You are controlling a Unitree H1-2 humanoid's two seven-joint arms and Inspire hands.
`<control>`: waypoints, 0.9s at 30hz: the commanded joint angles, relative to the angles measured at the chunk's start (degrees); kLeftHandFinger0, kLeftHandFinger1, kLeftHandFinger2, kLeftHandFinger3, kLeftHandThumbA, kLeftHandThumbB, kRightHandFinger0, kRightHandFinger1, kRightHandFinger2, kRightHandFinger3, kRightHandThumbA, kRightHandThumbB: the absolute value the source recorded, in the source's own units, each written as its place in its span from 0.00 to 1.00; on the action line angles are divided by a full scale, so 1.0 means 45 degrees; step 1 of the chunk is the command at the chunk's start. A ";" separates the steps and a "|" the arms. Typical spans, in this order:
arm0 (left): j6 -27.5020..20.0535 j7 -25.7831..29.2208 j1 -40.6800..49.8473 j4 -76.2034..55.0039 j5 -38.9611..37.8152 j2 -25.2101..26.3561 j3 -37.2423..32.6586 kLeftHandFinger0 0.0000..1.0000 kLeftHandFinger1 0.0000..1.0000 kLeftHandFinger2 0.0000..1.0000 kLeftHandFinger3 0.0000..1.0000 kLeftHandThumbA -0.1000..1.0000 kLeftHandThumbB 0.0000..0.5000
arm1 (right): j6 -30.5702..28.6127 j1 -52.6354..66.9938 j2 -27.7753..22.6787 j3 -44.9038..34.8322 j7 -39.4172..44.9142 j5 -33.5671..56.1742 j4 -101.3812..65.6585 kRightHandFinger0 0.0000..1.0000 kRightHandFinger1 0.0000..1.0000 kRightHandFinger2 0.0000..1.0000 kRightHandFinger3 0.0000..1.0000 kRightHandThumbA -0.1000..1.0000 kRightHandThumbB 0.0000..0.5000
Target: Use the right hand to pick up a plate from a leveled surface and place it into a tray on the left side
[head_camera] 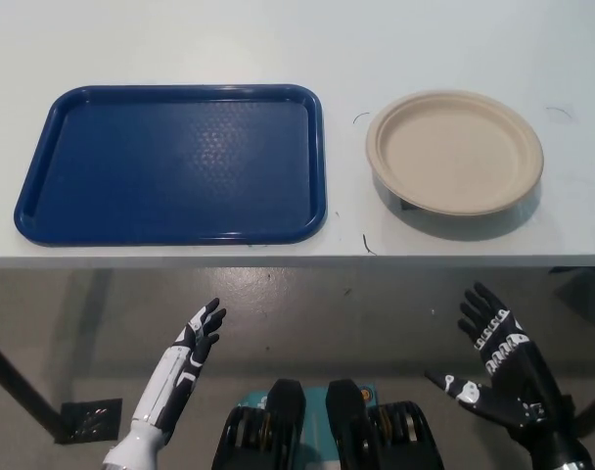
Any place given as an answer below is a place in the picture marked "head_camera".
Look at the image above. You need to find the white and black left hand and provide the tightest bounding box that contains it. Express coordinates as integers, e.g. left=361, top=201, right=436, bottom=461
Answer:
left=100, top=298, right=228, bottom=470

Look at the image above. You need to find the black and white right hand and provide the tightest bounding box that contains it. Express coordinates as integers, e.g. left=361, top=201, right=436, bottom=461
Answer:
left=424, top=280, right=581, bottom=455

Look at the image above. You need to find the beige round paper plate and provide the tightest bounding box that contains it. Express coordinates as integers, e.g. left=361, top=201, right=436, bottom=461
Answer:
left=365, top=88, right=545, bottom=217

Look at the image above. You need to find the blue plastic serving tray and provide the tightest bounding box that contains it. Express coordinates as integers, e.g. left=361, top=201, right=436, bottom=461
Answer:
left=14, top=82, right=327, bottom=247

